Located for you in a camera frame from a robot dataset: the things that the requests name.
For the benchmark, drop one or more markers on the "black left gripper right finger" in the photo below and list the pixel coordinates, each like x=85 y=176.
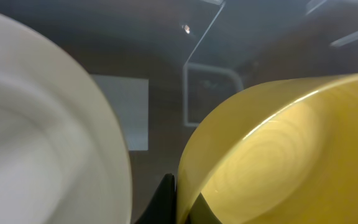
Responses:
x=201 y=213

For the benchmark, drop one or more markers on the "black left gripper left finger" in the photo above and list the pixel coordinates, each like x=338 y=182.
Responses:
x=162 y=207

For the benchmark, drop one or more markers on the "yellow bowl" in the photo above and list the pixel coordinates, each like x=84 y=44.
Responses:
x=278 y=152

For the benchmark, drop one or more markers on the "cream plate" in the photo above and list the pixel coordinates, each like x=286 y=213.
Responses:
x=63 y=158

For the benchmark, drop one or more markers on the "white label in container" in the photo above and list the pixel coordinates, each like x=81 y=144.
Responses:
x=129 y=98

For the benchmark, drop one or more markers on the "clear plastic storage container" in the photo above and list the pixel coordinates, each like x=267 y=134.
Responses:
x=185 y=51

